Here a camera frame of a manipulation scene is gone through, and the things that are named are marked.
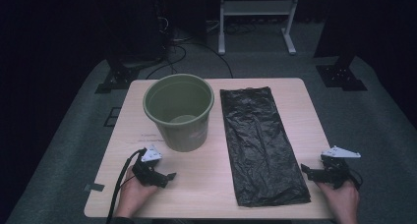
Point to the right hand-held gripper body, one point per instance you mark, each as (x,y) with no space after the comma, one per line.
(336,171)

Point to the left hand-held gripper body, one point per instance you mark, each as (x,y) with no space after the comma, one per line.
(147,171)

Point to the green plastic bucket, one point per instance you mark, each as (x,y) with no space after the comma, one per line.
(183,139)

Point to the black plastic garbage bag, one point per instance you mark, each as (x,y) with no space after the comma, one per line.
(259,145)

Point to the person's left hand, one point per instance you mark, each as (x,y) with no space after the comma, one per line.
(131,194)

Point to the person's right hand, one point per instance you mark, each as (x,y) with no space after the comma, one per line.
(344,201)

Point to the grey tape strip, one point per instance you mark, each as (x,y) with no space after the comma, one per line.
(95,187)

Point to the dark square floor plate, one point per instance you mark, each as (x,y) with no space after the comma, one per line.
(113,116)

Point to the white metal stand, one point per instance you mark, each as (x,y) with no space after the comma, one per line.
(257,7)

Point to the black stand with base plate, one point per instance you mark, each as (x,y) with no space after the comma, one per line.
(341,76)

